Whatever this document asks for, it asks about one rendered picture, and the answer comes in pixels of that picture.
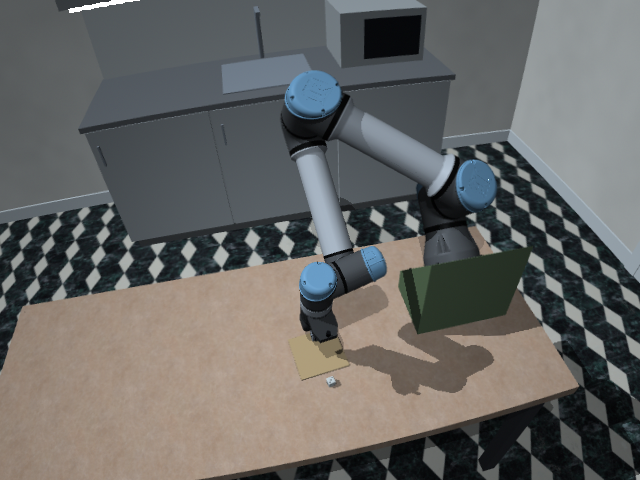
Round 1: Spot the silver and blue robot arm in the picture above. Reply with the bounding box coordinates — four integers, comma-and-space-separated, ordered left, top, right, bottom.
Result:
280, 70, 497, 312

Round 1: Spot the tan flat mat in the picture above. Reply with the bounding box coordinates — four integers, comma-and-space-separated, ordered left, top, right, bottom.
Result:
288, 333, 350, 380

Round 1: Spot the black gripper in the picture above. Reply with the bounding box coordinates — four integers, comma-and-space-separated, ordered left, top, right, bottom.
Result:
300, 299, 338, 343

